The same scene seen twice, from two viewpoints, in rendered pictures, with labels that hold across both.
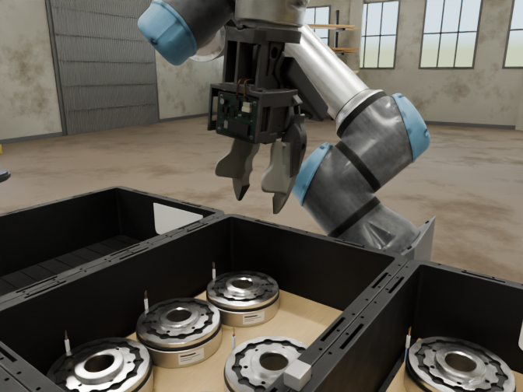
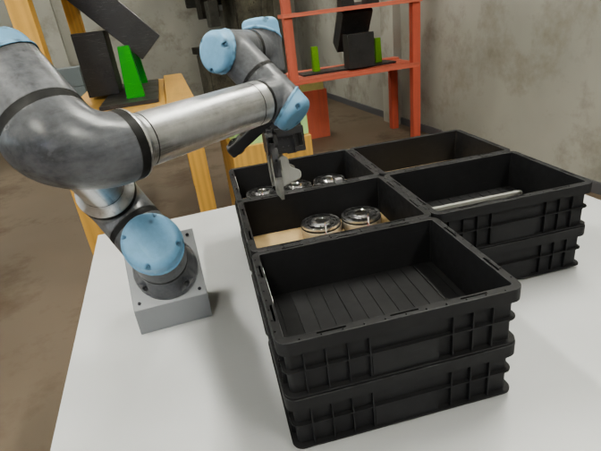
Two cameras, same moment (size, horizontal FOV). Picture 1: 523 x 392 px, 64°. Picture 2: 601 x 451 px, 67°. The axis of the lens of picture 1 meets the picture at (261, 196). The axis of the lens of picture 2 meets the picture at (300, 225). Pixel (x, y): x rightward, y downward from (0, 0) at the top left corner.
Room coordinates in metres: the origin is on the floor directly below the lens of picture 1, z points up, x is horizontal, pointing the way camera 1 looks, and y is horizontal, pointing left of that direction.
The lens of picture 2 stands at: (1.17, 0.70, 1.35)
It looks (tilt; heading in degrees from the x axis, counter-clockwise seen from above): 25 degrees down; 224
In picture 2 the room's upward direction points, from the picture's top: 7 degrees counter-clockwise
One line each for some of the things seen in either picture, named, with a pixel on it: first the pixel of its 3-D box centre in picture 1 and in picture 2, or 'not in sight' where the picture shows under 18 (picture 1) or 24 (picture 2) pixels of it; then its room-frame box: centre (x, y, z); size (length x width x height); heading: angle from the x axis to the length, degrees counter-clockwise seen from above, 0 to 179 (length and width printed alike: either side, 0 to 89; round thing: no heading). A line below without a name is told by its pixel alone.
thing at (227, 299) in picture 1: (242, 288); not in sight; (0.54, 0.03, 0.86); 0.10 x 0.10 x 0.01
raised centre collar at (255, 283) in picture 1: (242, 285); not in sight; (0.54, 0.03, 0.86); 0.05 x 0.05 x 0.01
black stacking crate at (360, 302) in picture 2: (71, 265); (372, 297); (0.59, 0.29, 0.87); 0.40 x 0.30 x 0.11; 144
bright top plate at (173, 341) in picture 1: (179, 320); not in sight; (0.46, 0.10, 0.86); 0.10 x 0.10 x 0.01
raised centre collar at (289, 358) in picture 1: (273, 362); (320, 220); (0.37, -0.01, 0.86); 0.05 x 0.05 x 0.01
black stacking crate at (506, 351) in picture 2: not in sight; (375, 343); (0.59, 0.29, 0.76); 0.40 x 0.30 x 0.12; 144
